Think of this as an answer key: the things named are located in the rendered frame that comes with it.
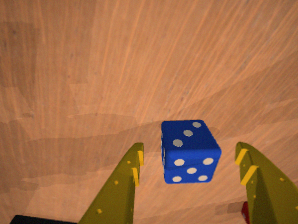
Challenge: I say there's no blue die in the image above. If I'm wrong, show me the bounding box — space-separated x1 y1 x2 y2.
161 120 222 184

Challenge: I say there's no red die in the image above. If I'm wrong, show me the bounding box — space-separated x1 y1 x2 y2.
241 201 250 224

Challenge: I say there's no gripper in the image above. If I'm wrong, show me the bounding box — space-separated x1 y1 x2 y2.
78 142 298 224

